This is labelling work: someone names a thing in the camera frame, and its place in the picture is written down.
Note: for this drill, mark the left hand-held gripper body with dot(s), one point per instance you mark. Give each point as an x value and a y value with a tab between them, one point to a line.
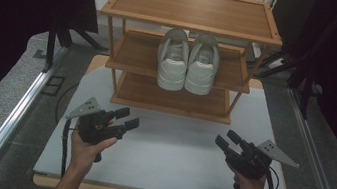
93	130

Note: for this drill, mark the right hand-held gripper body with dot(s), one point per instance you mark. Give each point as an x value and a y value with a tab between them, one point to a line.
252	164

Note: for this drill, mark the white sneaker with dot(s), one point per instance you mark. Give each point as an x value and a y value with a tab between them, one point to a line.
172	68
200	72

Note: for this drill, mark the wooden shoe rack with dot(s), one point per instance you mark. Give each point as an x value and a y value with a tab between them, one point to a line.
189	8

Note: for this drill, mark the person's left hand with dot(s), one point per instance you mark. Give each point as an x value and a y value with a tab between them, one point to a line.
83	154

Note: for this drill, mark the grey table mat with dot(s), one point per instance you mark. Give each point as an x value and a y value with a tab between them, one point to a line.
164	154

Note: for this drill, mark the black metal stand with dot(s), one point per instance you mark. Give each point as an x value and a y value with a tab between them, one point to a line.
306	95
50	46

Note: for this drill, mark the black floor bracket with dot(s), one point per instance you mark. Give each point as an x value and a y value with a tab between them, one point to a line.
53	85

